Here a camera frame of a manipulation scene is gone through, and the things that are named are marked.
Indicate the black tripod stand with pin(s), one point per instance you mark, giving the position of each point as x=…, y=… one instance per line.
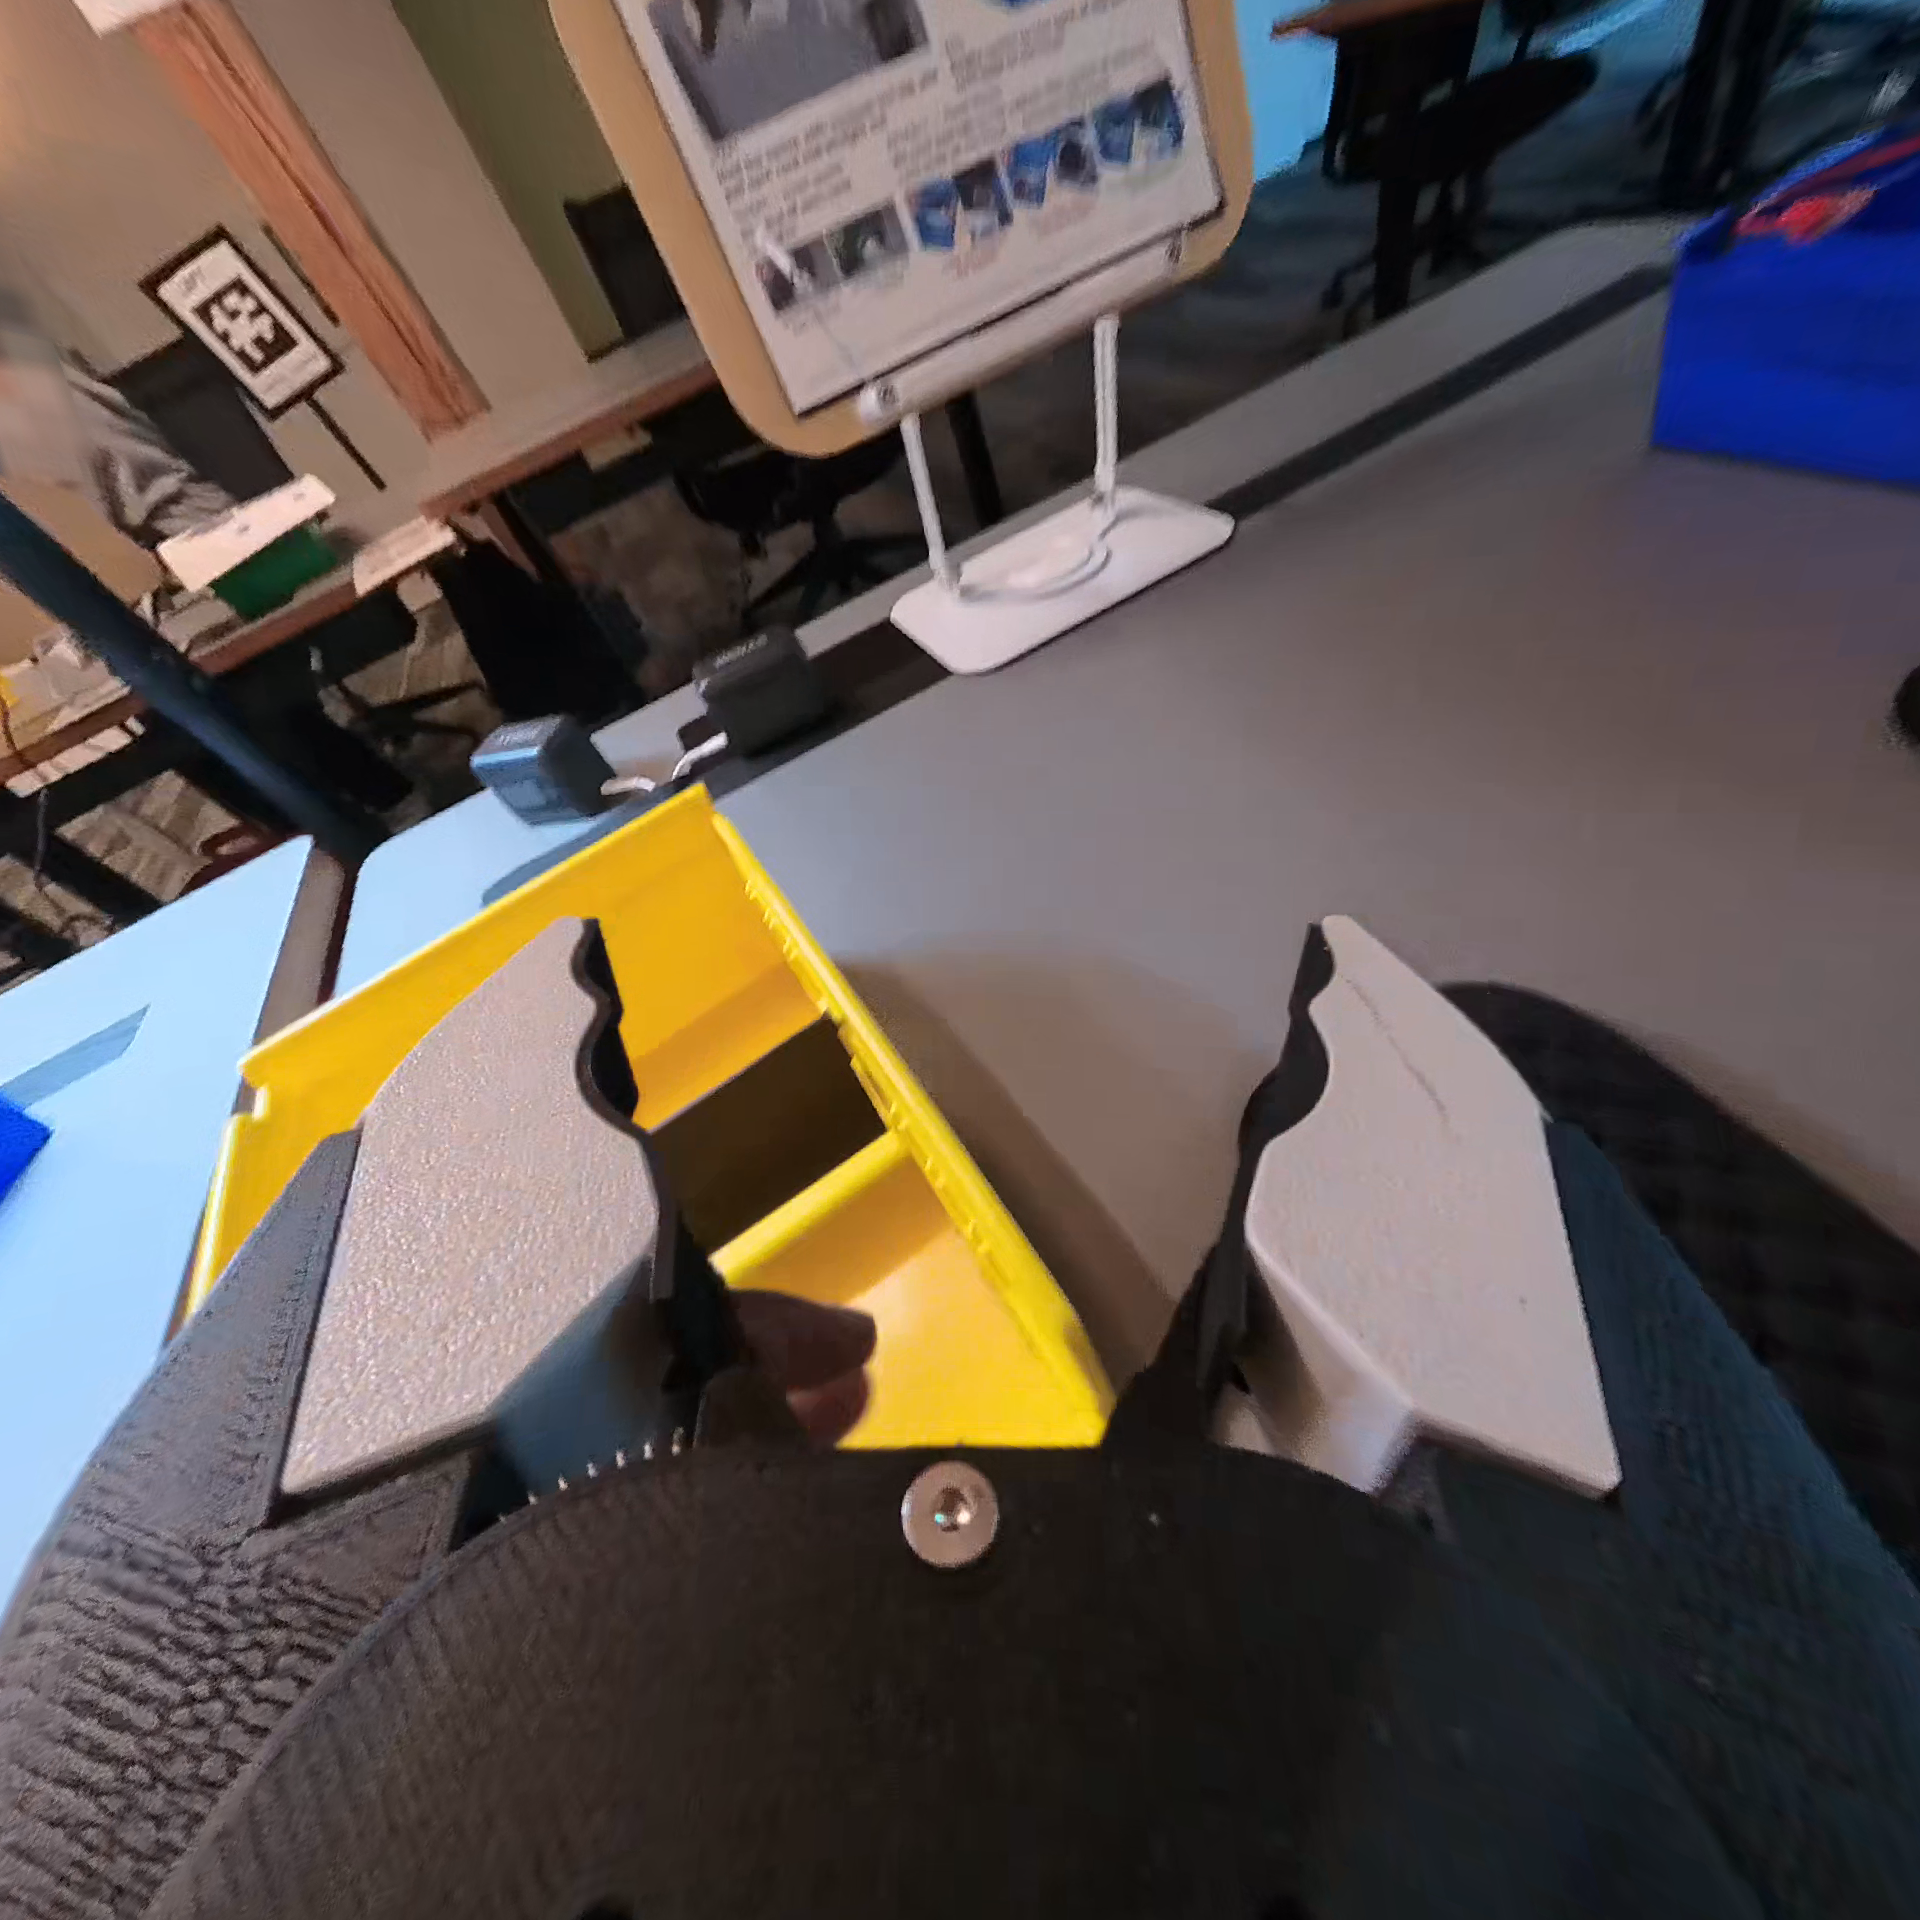
x=150, y=662

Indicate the yellow plastic bin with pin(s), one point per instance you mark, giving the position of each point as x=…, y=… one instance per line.
x=676, y=932

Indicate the long background desk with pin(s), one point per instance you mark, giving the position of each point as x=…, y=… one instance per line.
x=1350, y=14

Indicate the wooden-edged background table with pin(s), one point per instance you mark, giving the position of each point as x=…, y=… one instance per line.
x=255, y=644

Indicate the white side table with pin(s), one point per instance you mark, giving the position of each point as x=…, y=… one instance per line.
x=150, y=1051

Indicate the black power adapter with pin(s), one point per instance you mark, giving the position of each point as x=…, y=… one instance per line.
x=757, y=691

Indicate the printed instruction sheet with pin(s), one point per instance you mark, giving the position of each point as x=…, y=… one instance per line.
x=840, y=165

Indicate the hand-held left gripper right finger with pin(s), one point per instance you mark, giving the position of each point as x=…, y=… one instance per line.
x=1425, y=1230

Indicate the person's left hand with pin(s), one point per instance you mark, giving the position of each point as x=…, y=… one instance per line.
x=820, y=1350

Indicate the black quilted wrist rest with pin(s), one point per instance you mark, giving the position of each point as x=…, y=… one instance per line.
x=1769, y=1201

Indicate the fiducial marker sign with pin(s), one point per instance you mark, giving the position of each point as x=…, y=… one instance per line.
x=247, y=324

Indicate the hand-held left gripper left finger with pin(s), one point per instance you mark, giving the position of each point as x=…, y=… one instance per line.
x=481, y=1245

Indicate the black mesh office chair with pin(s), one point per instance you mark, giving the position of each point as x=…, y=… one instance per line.
x=781, y=495

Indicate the green cloth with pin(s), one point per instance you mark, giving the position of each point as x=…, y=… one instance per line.
x=278, y=580

